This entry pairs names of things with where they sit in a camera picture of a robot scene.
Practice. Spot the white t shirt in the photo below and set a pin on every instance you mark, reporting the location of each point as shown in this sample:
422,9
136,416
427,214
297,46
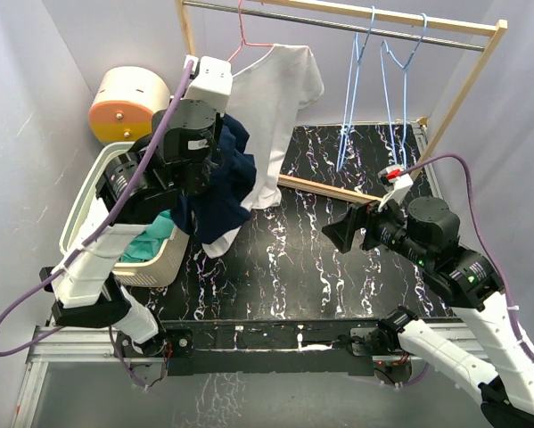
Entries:
266,98

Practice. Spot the navy blue t shirt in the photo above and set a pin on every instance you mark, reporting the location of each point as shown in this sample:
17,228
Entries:
219,210

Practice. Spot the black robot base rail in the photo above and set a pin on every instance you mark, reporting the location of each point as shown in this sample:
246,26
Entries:
347,346

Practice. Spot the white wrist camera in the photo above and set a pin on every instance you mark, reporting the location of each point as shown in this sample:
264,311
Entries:
211,82
397,184

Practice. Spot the pink wire hanger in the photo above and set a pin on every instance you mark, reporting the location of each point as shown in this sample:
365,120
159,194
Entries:
243,40

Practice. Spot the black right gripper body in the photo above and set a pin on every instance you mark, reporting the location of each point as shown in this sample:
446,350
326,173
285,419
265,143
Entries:
382,227

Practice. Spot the cream laundry basket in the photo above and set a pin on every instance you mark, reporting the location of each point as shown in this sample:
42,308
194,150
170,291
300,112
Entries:
158,272

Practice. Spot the light blue wire hanger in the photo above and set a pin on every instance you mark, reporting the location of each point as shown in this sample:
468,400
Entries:
398,150

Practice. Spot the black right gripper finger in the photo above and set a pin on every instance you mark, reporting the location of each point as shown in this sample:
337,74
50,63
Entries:
347,225
342,243

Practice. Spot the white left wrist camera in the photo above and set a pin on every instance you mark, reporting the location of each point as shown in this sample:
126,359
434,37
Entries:
211,82

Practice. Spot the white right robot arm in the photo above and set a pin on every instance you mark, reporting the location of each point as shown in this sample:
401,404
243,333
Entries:
427,234

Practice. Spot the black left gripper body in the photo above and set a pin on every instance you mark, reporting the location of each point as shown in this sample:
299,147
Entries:
200,180

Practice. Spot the cream orange drawer cabinet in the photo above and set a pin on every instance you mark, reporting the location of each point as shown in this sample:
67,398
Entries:
125,102

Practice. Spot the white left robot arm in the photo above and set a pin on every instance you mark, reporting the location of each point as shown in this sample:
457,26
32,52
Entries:
134,188

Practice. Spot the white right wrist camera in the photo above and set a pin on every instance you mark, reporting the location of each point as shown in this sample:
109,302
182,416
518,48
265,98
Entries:
397,184

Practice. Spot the teal t shirt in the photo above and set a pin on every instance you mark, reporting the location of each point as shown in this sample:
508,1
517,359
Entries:
146,246

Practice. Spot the aluminium frame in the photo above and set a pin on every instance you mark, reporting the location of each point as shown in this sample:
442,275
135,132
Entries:
81,342

